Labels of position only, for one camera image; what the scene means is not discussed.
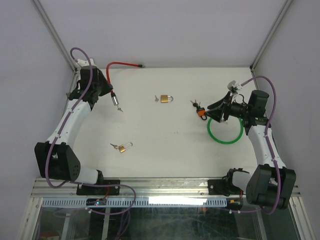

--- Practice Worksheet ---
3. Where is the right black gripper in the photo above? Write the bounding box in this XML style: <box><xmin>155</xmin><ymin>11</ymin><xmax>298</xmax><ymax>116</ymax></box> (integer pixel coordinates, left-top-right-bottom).
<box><xmin>203</xmin><ymin>91</ymin><xmax>251</xmax><ymax>123</ymax></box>

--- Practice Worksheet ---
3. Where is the red cable lock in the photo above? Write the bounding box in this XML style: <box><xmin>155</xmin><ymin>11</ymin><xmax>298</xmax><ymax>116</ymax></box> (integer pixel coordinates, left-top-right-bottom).
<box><xmin>105</xmin><ymin>61</ymin><xmax>145</xmax><ymax>110</ymax></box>

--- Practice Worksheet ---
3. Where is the orange black padlock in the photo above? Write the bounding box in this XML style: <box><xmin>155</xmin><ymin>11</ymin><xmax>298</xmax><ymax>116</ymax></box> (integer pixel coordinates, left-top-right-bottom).
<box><xmin>196</xmin><ymin>107</ymin><xmax>207</xmax><ymax>121</ymax></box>

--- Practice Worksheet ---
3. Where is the green cable lock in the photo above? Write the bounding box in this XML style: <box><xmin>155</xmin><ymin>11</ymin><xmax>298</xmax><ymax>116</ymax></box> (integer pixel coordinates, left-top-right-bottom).
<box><xmin>206</xmin><ymin>117</ymin><xmax>244</xmax><ymax>145</ymax></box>

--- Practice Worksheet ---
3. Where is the large brass padlock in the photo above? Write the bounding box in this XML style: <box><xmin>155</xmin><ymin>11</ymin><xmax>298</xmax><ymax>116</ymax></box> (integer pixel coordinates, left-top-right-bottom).
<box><xmin>160</xmin><ymin>95</ymin><xmax>174</xmax><ymax>103</ymax></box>

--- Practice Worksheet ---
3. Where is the small brass padlock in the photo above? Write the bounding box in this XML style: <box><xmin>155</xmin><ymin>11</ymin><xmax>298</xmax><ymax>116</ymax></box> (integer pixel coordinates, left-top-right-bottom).
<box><xmin>118</xmin><ymin>142</ymin><xmax>133</xmax><ymax>153</ymax></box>

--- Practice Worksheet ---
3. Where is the black head key bunch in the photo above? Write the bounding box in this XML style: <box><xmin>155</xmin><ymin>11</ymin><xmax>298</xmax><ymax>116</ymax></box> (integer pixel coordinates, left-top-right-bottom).
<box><xmin>190</xmin><ymin>99</ymin><xmax>201</xmax><ymax>109</ymax></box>

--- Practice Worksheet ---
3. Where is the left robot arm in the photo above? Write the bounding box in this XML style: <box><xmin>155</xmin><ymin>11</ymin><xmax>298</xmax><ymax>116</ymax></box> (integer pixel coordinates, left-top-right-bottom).
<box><xmin>34</xmin><ymin>66</ymin><xmax>113</xmax><ymax>195</ymax></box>

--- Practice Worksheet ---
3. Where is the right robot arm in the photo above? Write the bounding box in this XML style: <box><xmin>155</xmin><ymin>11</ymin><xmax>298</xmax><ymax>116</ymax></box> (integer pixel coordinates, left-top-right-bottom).
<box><xmin>205</xmin><ymin>90</ymin><xmax>297</xmax><ymax>210</ymax></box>

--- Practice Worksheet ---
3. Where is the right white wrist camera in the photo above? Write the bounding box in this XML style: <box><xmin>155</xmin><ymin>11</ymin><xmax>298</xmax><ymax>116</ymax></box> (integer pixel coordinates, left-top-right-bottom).
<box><xmin>227</xmin><ymin>80</ymin><xmax>243</xmax><ymax>96</ymax></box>

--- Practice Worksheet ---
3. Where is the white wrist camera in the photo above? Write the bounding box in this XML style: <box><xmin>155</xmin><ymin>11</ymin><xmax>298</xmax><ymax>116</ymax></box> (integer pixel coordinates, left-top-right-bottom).
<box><xmin>74</xmin><ymin>58</ymin><xmax>97</xmax><ymax>70</ymax></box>
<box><xmin>227</xmin><ymin>80</ymin><xmax>243</xmax><ymax>96</ymax></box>

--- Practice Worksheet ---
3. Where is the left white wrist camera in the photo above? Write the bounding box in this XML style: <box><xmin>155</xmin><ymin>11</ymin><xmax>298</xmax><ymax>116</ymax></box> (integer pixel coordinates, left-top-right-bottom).
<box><xmin>74</xmin><ymin>58</ymin><xmax>97</xmax><ymax>70</ymax></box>

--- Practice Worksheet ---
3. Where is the right black mount plate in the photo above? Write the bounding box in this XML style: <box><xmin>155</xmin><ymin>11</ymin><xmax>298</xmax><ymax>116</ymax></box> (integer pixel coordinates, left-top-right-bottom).
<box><xmin>207</xmin><ymin>179</ymin><xmax>228</xmax><ymax>196</ymax></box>

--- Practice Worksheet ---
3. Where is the black mount plate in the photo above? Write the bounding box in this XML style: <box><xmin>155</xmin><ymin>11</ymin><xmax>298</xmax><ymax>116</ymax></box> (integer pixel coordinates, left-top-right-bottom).
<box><xmin>76</xmin><ymin>179</ymin><xmax>121</xmax><ymax>197</ymax></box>
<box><xmin>207</xmin><ymin>179</ymin><xmax>228</xmax><ymax>196</ymax></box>

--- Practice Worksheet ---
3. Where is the left aluminium frame post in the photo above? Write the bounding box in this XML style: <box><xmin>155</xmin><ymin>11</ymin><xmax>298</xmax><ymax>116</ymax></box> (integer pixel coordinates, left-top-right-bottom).
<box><xmin>30</xmin><ymin>0</ymin><xmax>77</xmax><ymax>72</ymax></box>

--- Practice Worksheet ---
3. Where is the aluminium frame post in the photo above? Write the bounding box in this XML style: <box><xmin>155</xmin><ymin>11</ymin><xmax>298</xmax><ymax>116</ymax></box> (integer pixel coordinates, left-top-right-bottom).
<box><xmin>30</xmin><ymin>0</ymin><xmax>77</xmax><ymax>72</ymax></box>
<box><xmin>250</xmin><ymin>0</ymin><xmax>294</xmax><ymax>70</ymax></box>

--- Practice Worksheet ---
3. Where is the left black mount plate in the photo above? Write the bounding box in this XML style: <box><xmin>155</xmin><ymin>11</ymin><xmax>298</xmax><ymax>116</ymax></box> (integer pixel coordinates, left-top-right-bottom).
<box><xmin>76</xmin><ymin>179</ymin><xmax>121</xmax><ymax>197</ymax></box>

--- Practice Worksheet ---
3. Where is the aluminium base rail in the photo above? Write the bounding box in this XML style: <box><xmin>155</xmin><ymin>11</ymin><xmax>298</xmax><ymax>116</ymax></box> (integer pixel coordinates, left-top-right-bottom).
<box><xmin>31</xmin><ymin>176</ymin><xmax>300</xmax><ymax>200</ymax></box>

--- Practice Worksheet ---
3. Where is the slotted cable duct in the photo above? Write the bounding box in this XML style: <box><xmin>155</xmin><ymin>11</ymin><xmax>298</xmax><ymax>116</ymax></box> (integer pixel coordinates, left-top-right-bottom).
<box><xmin>42</xmin><ymin>196</ymin><xmax>227</xmax><ymax>208</ymax></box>

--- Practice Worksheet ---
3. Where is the right aluminium frame post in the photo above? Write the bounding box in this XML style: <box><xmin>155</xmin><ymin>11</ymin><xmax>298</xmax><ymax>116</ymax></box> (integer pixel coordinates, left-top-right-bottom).
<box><xmin>250</xmin><ymin>0</ymin><xmax>294</xmax><ymax>70</ymax></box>

